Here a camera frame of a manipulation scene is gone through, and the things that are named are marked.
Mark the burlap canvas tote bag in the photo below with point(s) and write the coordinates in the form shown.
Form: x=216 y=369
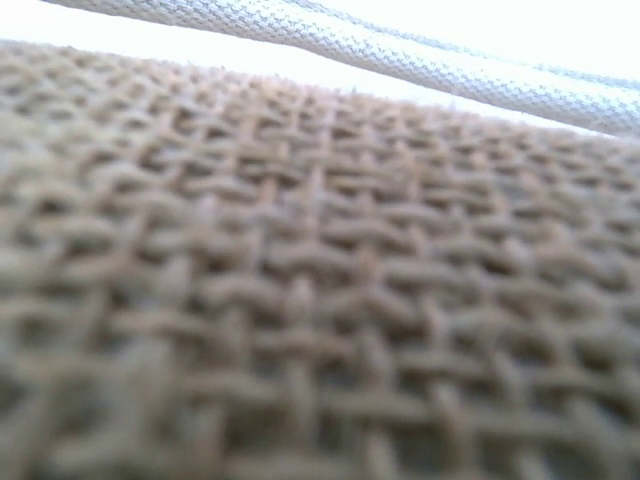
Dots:
x=278 y=240

